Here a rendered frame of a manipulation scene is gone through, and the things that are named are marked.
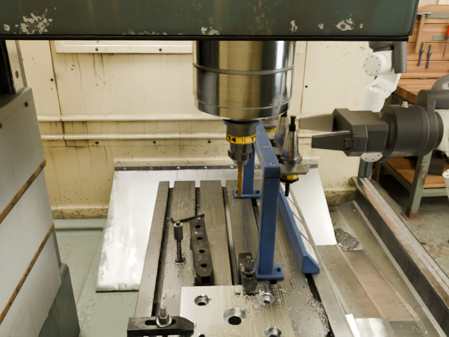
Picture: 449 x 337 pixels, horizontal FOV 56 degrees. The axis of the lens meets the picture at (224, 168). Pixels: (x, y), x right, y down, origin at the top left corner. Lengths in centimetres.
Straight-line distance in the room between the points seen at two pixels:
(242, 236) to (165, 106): 69
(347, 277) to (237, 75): 101
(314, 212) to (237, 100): 119
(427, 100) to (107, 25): 52
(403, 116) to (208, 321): 55
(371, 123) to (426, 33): 294
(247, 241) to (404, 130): 70
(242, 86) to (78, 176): 141
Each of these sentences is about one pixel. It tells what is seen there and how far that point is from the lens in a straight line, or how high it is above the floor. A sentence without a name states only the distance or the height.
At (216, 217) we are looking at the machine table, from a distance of 140.
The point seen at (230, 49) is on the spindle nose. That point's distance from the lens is 60.
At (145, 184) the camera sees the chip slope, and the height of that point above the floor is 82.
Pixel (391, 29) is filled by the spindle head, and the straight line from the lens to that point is 59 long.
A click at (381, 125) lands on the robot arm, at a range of 72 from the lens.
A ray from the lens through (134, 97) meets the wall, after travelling 175.
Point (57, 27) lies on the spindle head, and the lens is 57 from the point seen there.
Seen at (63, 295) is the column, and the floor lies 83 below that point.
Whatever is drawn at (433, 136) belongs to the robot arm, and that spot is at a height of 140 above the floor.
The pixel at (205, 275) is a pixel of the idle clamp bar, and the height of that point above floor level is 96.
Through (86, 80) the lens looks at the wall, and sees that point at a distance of 177.
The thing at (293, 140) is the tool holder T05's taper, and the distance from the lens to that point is 104.
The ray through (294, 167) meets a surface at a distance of 102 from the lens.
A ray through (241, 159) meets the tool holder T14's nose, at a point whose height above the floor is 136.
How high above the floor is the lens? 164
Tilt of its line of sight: 25 degrees down
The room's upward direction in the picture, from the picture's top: 1 degrees clockwise
